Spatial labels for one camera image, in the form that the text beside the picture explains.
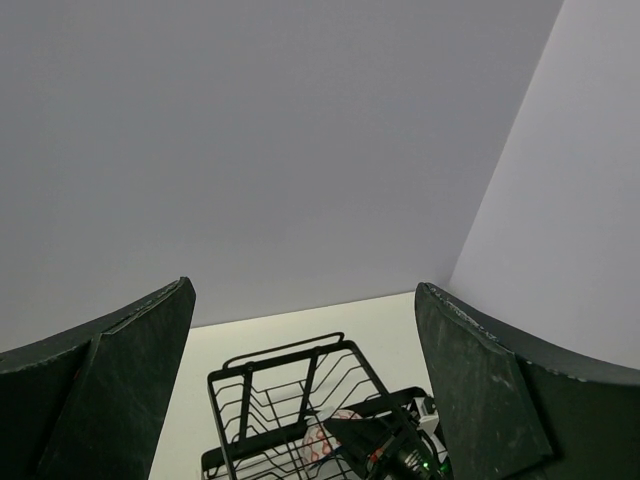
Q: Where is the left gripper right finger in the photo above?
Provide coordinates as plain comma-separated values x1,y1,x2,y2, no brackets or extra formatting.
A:
414,283,639,479

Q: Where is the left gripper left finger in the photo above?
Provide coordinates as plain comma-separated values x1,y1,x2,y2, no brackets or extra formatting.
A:
1,277,196,479

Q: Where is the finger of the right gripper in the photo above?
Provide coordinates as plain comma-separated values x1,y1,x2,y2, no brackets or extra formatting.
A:
323,415,399,460

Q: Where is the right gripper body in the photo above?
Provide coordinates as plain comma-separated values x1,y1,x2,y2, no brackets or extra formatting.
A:
365,411,453,479

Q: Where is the orange patterned bowl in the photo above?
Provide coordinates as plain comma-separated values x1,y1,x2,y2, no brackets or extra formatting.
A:
299,407,362,470

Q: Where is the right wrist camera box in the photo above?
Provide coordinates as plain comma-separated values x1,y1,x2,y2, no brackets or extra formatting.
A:
411,395,439,435

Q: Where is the black wire dish rack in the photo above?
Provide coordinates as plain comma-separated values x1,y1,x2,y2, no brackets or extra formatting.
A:
201,332,430,479

